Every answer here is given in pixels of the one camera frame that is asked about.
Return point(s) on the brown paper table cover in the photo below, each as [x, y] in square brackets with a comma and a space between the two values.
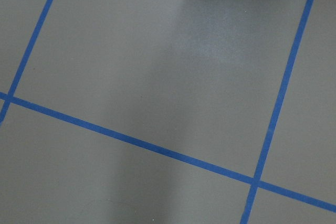
[167, 111]

